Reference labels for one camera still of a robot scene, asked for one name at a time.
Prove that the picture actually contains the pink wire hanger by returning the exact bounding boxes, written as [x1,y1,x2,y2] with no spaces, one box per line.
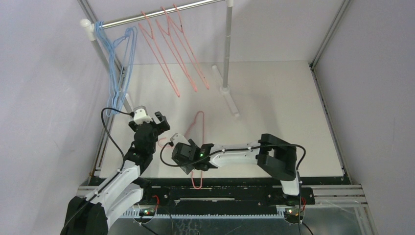
[156,4,205,92]
[165,4,210,92]
[158,111,206,190]
[138,11,181,97]

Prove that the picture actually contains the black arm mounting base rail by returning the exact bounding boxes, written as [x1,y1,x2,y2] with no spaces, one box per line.
[137,177,349,216]

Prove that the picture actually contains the left circuit board with wires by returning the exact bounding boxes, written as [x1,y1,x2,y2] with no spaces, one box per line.
[133,194,160,224]

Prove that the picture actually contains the right circuit board with wires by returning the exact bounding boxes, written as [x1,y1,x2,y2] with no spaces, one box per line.
[284,197,306,224]

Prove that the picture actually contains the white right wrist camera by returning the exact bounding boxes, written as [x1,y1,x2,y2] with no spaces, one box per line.
[169,133,190,146]

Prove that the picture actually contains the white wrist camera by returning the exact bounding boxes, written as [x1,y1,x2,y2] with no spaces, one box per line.
[133,106,153,125]
[169,133,190,146]

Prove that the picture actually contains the circuit board with wires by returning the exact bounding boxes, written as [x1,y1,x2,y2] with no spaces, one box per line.
[284,197,306,224]
[133,194,160,224]

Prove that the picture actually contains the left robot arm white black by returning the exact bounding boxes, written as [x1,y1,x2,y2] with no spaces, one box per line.
[61,106,170,235]

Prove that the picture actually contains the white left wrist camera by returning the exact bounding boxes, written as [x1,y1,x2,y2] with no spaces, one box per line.
[133,106,153,125]

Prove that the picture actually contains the metal clothes rack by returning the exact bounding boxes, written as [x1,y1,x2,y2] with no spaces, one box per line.
[80,0,239,117]

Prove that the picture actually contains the black left camera cable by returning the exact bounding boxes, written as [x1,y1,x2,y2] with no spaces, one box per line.
[100,107,136,169]

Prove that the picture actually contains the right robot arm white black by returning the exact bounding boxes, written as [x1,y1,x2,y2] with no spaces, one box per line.
[168,133,302,204]

